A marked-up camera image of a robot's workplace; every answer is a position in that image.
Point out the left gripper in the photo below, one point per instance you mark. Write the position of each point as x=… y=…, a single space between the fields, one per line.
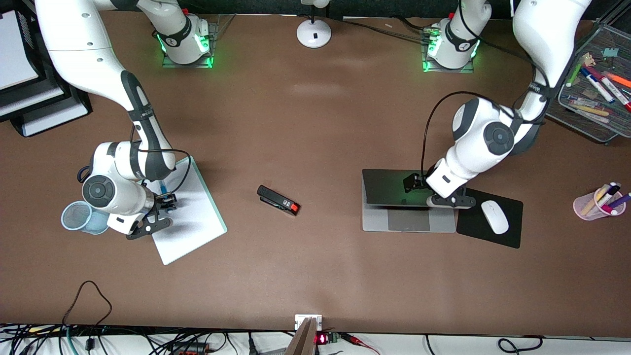
x=415 y=181

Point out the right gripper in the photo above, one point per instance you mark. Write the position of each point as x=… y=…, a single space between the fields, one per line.
x=166 y=201

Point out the silver laptop computer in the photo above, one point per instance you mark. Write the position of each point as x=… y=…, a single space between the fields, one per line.
x=394 y=222

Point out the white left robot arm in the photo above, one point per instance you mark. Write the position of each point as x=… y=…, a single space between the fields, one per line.
x=542 y=29

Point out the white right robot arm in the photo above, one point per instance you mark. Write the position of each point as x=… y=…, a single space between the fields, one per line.
x=74 y=44

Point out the yellow marker with label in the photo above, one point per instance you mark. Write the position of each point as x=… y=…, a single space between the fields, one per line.
x=591 y=110

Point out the green marker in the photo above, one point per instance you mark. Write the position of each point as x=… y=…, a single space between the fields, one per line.
x=574 y=74

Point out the white marker black cap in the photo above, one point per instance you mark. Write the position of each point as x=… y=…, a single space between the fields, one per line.
x=611 y=191

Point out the magenta marker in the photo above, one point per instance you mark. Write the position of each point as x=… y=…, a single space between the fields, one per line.
x=610 y=210

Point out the white marker blue cap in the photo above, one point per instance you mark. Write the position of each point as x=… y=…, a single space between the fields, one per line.
x=597 y=86

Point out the purple marker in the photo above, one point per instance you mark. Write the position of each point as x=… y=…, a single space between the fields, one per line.
x=622 y=199

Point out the white marker red cap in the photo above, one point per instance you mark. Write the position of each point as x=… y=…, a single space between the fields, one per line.
x=616 y=93

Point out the white paper sheet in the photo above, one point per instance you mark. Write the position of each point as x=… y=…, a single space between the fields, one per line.
x=187 y=231

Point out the mint green clipboard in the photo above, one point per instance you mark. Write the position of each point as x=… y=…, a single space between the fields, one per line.
x=214 y=207

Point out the blue mesh pen cup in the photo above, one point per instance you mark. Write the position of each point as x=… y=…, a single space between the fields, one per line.
x=74 y=217

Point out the white computer mouse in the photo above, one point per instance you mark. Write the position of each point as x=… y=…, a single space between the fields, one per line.
x=494 y=217

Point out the black mouse pad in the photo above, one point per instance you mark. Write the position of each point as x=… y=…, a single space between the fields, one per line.
x=512 y=231

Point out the black stapler red tip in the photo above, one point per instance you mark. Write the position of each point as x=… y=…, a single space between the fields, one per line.
x=276 y=199

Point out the black stacked document tray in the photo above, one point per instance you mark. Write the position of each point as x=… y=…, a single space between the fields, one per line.
x=49 y=116

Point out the grey metal mesh tray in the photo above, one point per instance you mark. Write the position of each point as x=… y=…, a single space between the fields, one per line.
x=562 y=116

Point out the pink mesh pen cup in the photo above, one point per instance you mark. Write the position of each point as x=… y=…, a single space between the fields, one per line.
x=581 y=209

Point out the small white box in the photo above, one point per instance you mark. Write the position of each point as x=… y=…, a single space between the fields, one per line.
x=300 y=320

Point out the yellow highlighter pen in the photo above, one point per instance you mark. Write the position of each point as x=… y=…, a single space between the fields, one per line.
x=594 y=199

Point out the white round lamp stand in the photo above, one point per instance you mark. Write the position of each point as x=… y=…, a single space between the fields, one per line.
x=314 y=33

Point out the red LED display module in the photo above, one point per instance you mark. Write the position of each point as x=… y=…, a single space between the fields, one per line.
x=323 y=338

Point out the white labelled pen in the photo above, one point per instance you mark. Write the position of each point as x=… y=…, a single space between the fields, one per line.
x=581 y=101

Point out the white paper stack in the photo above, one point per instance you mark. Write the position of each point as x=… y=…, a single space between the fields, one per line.
x=15 y=54

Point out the orange highlighter pen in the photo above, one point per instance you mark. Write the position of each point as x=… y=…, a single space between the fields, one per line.
x=620 y=80

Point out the grey upright post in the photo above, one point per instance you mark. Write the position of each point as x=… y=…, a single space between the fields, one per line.
x=301 y=340

